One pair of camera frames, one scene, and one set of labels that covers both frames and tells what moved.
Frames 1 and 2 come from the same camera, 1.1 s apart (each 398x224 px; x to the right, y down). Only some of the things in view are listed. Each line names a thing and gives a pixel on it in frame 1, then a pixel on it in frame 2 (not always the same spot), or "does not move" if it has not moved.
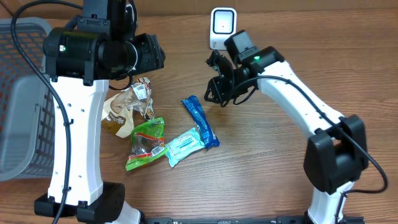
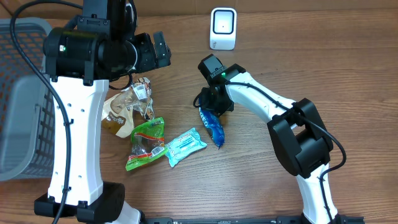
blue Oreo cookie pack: (208, 134) -> (212, 121)
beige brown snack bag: (120, 107) does not move
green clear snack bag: (147, 142) does not move
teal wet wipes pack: (180, 147) does not move
